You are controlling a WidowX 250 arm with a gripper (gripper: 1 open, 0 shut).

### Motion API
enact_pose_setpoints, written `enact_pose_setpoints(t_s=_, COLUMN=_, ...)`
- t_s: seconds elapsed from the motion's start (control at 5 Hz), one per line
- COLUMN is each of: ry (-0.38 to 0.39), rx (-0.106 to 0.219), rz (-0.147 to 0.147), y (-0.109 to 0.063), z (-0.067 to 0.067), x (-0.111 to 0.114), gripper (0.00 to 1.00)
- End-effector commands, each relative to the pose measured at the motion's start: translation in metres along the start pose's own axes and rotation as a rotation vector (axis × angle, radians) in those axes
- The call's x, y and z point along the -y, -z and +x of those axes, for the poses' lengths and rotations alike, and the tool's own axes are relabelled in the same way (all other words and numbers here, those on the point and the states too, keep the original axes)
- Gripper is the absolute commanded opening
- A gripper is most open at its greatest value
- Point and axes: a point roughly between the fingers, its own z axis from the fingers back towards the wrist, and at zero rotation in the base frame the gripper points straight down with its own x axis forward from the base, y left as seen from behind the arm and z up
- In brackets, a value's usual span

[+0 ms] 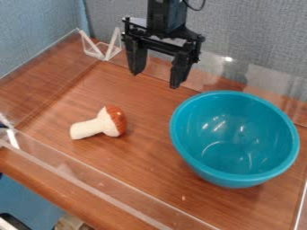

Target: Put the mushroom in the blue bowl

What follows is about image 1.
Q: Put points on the clear acrylic front barrier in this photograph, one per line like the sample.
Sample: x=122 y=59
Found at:
x=87 y=192

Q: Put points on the brown-capped white toy mushroom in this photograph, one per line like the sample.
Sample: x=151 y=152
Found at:
x=110 y=123

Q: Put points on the clear acrylic back barrier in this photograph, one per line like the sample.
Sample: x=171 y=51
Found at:
x=273 y=77

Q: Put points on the blue plastic bowl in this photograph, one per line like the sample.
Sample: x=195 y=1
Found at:
x=235 y=138

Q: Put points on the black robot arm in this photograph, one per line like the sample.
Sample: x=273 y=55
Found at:
x=167 y=15

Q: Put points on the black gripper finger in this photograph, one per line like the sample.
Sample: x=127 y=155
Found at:
x=181 y=69
x=137 y=54

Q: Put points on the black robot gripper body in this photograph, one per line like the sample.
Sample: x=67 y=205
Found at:
x=167 y=42

